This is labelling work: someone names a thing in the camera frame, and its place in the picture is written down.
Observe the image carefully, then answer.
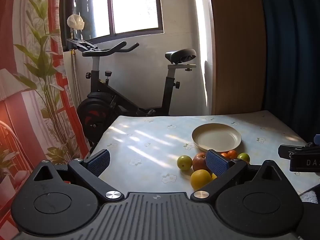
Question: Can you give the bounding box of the floral tablecloth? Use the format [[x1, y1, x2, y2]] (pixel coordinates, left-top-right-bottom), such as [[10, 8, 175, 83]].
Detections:
[[89, 110, 320, 198]]

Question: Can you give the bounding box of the white round object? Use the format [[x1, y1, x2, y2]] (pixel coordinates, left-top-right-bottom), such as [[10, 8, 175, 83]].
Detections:
[[67, 14, 85, 30]]

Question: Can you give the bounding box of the black exercise bike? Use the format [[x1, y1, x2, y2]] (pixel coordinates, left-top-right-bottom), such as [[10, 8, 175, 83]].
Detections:
[[66, 37, 198, 147]]

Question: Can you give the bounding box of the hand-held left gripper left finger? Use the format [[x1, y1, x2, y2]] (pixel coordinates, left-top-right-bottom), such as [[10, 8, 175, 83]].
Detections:
[[31, 149, 125, 202]]

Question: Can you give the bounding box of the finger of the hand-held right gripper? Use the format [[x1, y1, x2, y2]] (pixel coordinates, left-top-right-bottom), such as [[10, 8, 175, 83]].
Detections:
[[278, 144, 307, 159]]

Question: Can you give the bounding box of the dark framed window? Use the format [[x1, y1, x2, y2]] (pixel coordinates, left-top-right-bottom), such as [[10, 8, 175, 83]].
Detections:
[[60, 0, 164, 52]]

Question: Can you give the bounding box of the metal flexible hose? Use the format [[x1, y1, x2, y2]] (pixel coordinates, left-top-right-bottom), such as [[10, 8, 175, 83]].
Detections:
[[71, 29, 82, 106]]

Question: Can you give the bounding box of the wooden cabinet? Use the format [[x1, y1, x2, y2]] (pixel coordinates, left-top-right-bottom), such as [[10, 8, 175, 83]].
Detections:
[[208, 0, 267, 117]]

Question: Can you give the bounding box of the yellow-green round fruit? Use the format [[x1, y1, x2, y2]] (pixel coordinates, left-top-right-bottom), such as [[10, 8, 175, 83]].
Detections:
[[177, 155, 193, 171]]

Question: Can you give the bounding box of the white towel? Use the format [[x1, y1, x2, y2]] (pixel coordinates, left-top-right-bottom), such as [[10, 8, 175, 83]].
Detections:
[[300, 190, 320, 203]]

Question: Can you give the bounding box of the red apple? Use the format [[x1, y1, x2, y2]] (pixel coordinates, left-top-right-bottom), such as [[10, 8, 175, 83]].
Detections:
[[192, 152, 209, 173]]

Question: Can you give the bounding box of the green round fruit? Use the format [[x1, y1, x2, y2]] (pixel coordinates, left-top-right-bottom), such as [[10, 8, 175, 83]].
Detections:
[[237, 153, 251, 164]]

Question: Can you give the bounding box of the cream round plate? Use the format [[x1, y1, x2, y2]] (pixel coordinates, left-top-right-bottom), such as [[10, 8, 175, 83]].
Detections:
[[192, 123, 242, 151]]

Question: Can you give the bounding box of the dark blue curtain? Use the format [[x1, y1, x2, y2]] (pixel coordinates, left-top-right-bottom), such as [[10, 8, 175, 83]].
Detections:
[[257, 0, 320, 143]]

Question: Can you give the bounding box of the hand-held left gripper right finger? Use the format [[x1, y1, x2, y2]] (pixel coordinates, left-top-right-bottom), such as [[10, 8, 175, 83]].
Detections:
[[191, 149, 288, 202]]

